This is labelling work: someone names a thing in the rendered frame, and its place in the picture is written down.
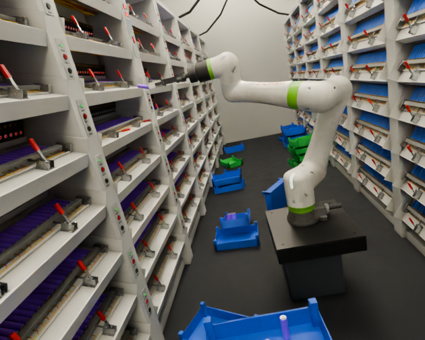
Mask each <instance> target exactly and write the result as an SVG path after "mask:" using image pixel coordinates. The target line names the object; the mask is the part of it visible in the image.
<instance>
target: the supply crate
mask: <svg viewBox="0 0 425 340"><path fill-rule="evenodd" d="M308 305H309V306H307V307H303V308H296V309H292V310H285V311H280V312H273V313H269V314H262V315H258V316H251V317H247V318H240V319H235V320H228V321H224V322H217V323H212V320H211V317H210V316H209V317H205V318H204V322H203V323H204V328H205V340H265V339H269V340H332V337H331V335H330V333H329V331H328V329H327V327H326V324H325V323H324V320H323V319H322V316H321V315H320V312H319V310H318V302H317V301H316V298H315V297H314V298H310V299H308ZM281 315H286V317H287V323H288V327H289V334H290V338H289V339H284V338H283V334H282V330H281V323H280V318H279V317H280V316H281Z"/></svg>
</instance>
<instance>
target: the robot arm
mask: <svg viewBox="0 0 425 340"><path fill-rule="evenodd" d="M187 72H188V73H187V74H185V72H182V73H180V74H177V75H175V76H174V77H172V78H166V79H162V78H161V79H160V80H157V81H154V82H150V83H148V88H149V90H150V89H153V88H158V87H161V86H166V84H170V83H174V82H184V81H186V79H187V78H189V79H190V82H191V83H194V82H198V81H200V83H202V82H204V83H206V81H209V80H214V79H217V78H218V79H219V80H220V83H221V89H222V93H223V97H224V98H225V100H226V101H229V102H230V103H246V102H249V103H261V104H267V105H274V106H279V107H285V108H288V109H296V110H300V111H309V112H315V113H317V117H316V123H315V126H314V130H313V133H312V137H311V140H310V143H309V146H308V149H307V151H306V154H305V157H304V159H303V161H302V163H301V164H299V165H298V166H297V167H295V168H293V169H291V170H289V171H287V172H286V173H285V174H284V176H283V181H284V187H285V195H286V201H287V205H288V208H289V213H288V215H287V221H288V223H290V224H291V225H295V226H298V227H305V226H309V225H313V224H315V223H316V222H318V220H320V221H327V217H328V216H327V214H328V213H331V212H330V211H329V210H331V209H336V208H342V205H341V203H339V204H332V205H328V204H326V203H325V204H323V202H322V201H321V202H315V197H314V188H315V187H316V186H317V185H318V184H319V183H320V182H321V181H322V180H323V179H324V178H325V176H326V174H327V165H328V161H329V155H330V151H331V146H332V143H333V139H334V137H335V133H336V130H337V127H338V125H339V122H340V119H341V116H342V114H343V112H344V109H345V107H346V104H347V102H348V100H349V98H350V96H351V94H352V85H351V82H350V81H349V80H348V79H347V78H346V77H344V76H332V77H330V78H329V79H327V80H324V81H287V82H246V81H243V80H242V78H241V74H240V68H239V60H238V58H237V56H236V55H235V54H233V53H231V52H224V53H221V54H220V55H217V56H216V57H213V58H210V59H206V60H200V58H198V61H197V62H196V63H195V65H192V66H189V67H187Z"/></svg>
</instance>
